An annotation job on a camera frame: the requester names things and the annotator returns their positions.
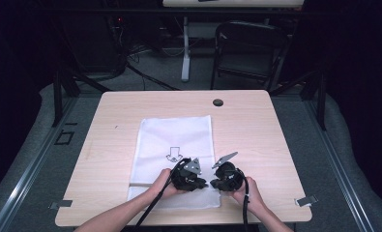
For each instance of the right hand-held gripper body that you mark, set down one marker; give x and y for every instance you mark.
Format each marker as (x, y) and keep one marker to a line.
(230, 175)

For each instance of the person's left hand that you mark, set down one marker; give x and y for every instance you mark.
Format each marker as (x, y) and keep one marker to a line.
(166, 185)

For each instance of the grey tape strip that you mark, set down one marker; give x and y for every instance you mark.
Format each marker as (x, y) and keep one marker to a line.
(60, 204)
(307, 200)

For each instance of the white cloth bag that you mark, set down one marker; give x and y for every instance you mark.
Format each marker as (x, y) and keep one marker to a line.
(175, 138)

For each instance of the person's right hand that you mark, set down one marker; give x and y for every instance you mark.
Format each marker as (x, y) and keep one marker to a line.
(251, 195)

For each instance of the black frame post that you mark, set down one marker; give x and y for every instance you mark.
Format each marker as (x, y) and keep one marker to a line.
(57, 100)
(321, 103)

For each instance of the black folding chair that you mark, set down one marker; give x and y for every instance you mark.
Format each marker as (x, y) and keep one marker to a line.
(249, 38)

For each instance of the black horizontal frame bar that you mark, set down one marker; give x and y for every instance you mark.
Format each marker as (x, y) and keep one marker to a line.
(179, 11)

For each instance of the black computer tower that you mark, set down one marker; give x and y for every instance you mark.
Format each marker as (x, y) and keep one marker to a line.
(92, 42)

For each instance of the aluminium floor rail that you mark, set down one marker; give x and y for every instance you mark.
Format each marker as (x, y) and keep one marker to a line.
(30, 167)
(340, 167)

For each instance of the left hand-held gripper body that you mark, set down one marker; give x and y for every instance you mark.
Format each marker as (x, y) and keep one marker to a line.
(185, 175)

